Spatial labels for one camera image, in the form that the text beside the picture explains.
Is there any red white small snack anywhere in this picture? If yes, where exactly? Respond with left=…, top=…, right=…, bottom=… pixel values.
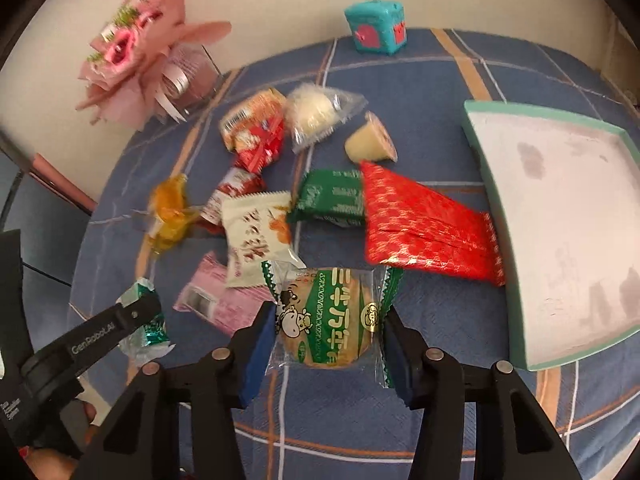
left=198, top=167, right=266, bottom=234

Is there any green rice cracker pack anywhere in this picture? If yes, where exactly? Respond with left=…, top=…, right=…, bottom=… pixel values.
left=262, top=260, right=404, bottom=388

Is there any pink flower bouquet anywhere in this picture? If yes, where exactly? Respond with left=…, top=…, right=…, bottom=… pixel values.
left=75, top=0, right=232, bottom=130

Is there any green rimmed white tray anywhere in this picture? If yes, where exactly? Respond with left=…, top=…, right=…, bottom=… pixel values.
left=463, top=101, right=639, bottom=370

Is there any pink snack pack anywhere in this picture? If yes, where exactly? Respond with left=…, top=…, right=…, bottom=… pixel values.
left=174, top=252, right=271, bottom=336

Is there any beige jelly cup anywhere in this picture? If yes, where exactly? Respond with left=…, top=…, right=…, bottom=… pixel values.
left=344, top=112, right=398, bottom=164

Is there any blue plaid tablecloth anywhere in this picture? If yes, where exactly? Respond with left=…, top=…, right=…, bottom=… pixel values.
left=70, top=29, right=639, bottom=479

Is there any clear white bun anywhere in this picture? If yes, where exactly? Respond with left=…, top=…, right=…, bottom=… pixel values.
left=284, top=84, right=368, bottom=154

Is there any red patterned snack pack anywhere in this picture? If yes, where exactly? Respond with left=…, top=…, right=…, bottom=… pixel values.
left=360, top=162, right=506, bottom=287

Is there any teal pink small box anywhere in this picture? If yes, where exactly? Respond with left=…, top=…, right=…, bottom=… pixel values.
left=344, top=0, right=407, bottom=55

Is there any yellow transparent snack pack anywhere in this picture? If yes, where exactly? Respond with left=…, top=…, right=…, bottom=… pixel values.
left=145, top=174, right=200, bottom=254

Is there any red candy snack pack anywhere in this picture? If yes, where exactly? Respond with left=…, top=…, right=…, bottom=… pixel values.
left=234, top=116, right=284, bottom=174

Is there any orange beige snack pack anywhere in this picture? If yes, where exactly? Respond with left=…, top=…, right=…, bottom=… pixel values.
left=218, top=88, right=286, bottom=152

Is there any white orange snack pack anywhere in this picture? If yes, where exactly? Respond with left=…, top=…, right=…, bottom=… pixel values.
left=221, top=191, right=305, bottom=288

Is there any green wafer snack pack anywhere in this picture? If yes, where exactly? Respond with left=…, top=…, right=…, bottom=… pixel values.
left=288, top=169, right=364, bottom=226

